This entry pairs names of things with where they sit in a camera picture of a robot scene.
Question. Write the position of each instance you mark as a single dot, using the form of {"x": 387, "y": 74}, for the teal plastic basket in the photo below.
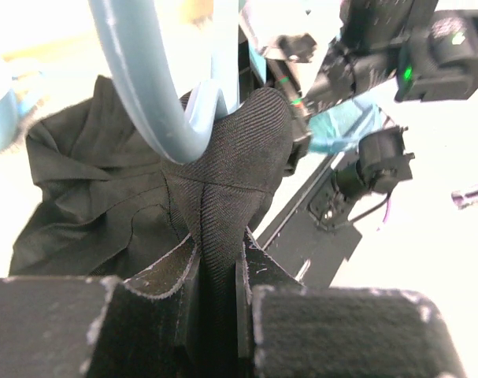
{"x": 341, "y": 128}

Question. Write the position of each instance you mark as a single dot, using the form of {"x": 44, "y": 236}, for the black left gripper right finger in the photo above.
{"x": 288, "y": 330}

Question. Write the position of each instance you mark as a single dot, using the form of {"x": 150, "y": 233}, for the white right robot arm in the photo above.
{"x": 431, "y": 53}

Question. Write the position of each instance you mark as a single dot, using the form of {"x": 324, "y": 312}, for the light blue mug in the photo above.
{"x": 13, "y": 110}

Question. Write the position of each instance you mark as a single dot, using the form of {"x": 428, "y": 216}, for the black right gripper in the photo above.
{"x": 345, "y": 73}

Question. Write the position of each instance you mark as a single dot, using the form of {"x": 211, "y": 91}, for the black garment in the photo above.
{"x": 112, "y": 206}

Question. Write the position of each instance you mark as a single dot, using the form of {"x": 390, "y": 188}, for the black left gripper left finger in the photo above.
{"x": 102, "y": 326}

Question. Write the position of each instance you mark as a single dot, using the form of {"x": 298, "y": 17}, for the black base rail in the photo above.
{"x": 315, "y": 232}

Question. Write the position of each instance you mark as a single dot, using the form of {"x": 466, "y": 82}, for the teal plastic hanger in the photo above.
{"x": 130, "y": 36}

